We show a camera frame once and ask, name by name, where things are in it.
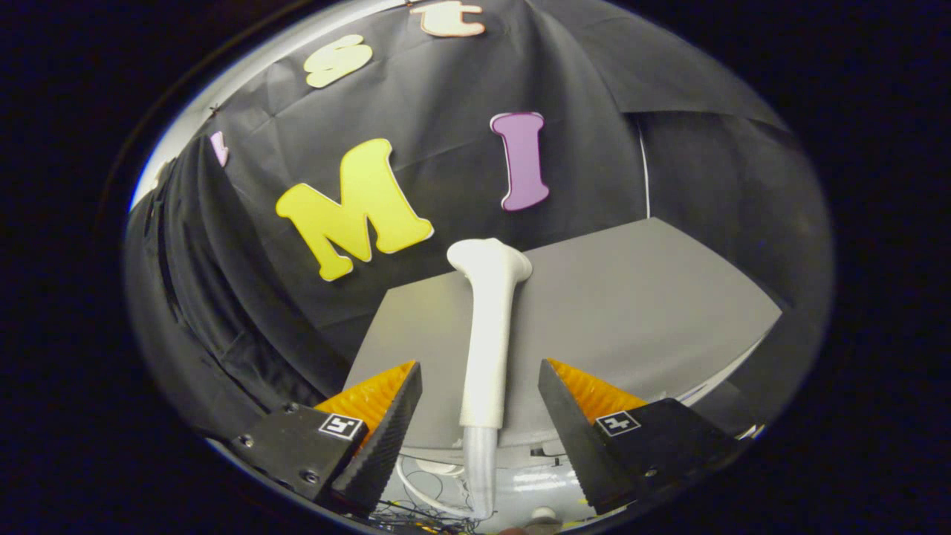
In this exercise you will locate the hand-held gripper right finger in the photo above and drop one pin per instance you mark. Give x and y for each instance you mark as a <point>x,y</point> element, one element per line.
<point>587,453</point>

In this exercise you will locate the black backdrop cloth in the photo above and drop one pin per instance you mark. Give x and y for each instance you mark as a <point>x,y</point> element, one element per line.
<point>446,96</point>

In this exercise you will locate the white garment steamer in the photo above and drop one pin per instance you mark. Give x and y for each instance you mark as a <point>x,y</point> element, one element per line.
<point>489,327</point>

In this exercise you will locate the black jacket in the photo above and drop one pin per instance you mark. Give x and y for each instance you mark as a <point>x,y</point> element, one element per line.
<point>193,260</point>

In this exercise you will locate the grey cabinet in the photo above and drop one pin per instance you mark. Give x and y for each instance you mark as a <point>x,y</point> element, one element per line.
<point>631,312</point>

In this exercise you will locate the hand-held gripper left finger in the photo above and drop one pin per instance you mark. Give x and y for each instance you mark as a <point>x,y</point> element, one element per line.
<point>383,446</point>

